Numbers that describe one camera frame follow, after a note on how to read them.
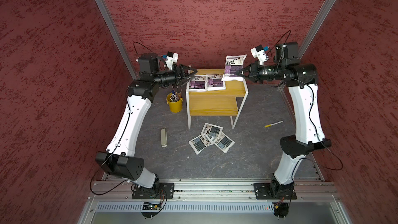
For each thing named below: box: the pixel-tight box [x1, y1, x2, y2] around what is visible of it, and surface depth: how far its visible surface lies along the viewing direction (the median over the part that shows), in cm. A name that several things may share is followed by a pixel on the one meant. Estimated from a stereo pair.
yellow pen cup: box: [166, 91, 184, 114], surface depth 102 cm
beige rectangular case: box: [160, 128, 168, 148], surface depth 91 cm
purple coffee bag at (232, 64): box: [221, 54, 247, 82], surface depth 66 cm
